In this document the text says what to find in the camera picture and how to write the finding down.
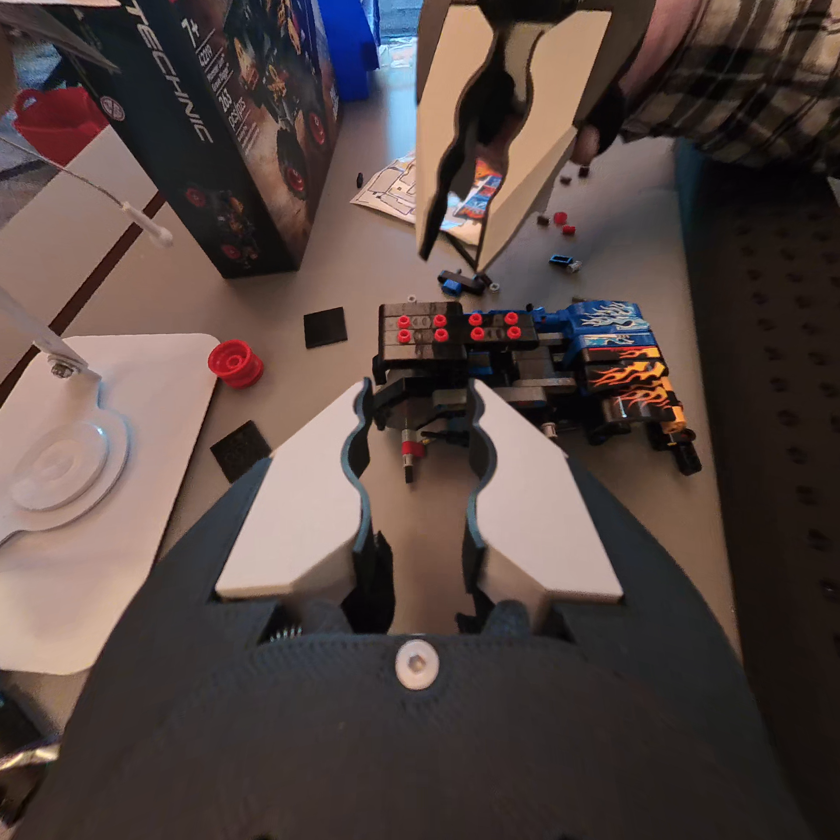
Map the black beam with blue connector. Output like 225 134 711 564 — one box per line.
438 268 493 294

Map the black studded plate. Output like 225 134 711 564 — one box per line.
210 420 273 485

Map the red wheel rim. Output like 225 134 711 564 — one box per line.
208 339 265 389

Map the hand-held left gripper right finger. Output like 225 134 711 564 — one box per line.
463 379 624 626

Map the black toy set box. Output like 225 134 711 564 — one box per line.
49 0 342 280

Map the instruction booklet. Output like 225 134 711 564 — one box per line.
0 0 122 74

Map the white-tipped holder wire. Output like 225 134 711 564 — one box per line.
0 134 175 249

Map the blue storage bin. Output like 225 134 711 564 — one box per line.
318 0 380 102

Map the black flat tile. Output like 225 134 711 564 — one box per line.
303 306 349 349

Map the red bin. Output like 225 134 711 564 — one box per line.
13 85 109 168

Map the sticker sheet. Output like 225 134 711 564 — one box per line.
351 154 509 237

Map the person's right hand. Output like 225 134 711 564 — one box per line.
570 0 672 166

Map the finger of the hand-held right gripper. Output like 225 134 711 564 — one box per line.
415 2 497 261
474 7 613 274

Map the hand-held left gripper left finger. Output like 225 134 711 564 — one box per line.
214 378 376 602

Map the clear plastic bag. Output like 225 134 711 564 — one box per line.
379 36 421 70

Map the person's right forearm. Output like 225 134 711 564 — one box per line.
620 0 840 173

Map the toy truck model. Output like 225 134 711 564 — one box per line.
371 298 703 487

